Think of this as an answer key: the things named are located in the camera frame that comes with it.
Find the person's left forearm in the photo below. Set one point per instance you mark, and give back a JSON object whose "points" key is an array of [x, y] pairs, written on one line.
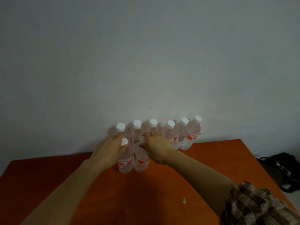
{"points": [[63, 196]]}

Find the person's left hand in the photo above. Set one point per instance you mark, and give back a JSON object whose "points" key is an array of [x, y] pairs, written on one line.
{"points": [[106, 151]]}

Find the brown plaid sleeve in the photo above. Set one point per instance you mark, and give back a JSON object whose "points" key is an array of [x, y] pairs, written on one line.
{"points": [[255, 206]]}

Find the small white paper scrap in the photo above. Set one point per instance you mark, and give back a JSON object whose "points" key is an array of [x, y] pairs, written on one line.
{"points": [[184, 200]]}

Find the clear water bottle red label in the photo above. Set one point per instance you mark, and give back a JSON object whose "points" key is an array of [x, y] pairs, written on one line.
{"points": [[141, 161], [125, 165]]}

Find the black bag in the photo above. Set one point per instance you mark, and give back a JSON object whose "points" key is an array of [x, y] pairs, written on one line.
{"points": [[281, 171]]}

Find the person's right hand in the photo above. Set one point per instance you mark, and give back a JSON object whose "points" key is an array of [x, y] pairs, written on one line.
{"points": [[158, 148]]}

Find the row of plastic water bottles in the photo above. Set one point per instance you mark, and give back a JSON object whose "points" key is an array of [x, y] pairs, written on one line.
{"points": [[180, 134]]}

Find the person's left thumb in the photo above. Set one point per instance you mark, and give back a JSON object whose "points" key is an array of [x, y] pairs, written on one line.
{"points": [[124, 151]]}

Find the person's right thumb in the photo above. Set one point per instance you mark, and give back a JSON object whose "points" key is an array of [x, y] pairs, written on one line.
{"points": [[143, 145]]}

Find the person's right forearm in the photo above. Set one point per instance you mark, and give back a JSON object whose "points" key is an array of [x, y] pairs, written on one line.
{"points": [[201, 178]]}

